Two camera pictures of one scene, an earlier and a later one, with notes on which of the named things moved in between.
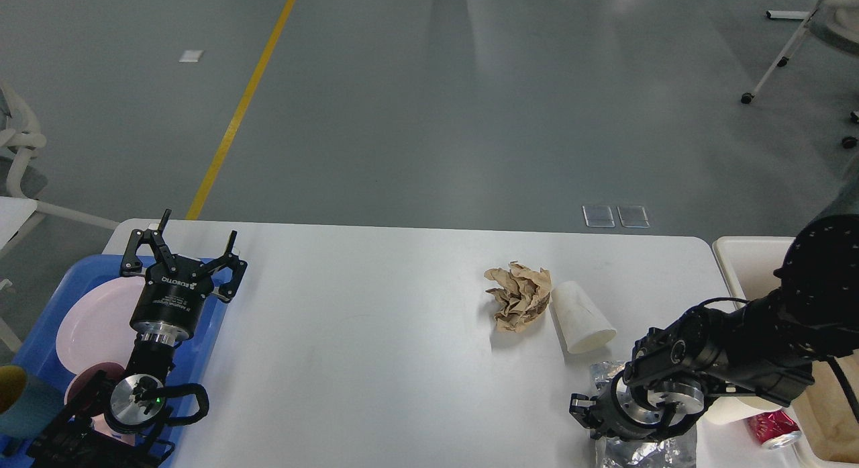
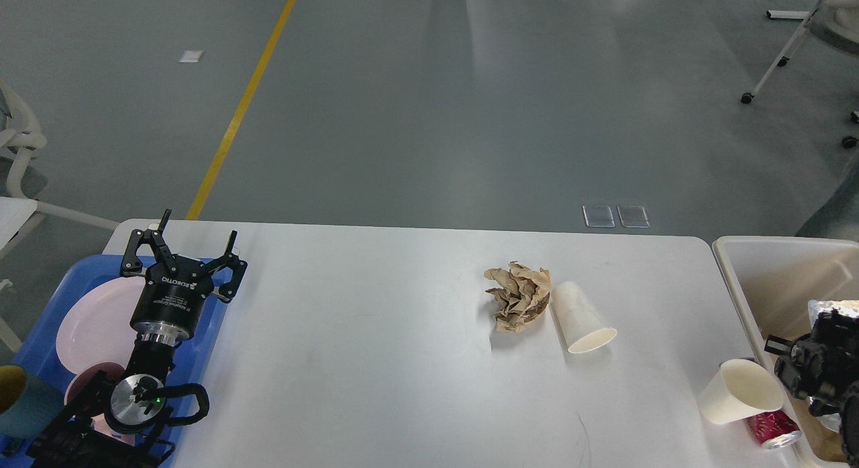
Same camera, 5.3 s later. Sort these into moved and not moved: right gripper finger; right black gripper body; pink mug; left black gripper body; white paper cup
Moved: right black gripper body; right gripper finger
Not moved: pink mug; white paper cup; left black gripper body
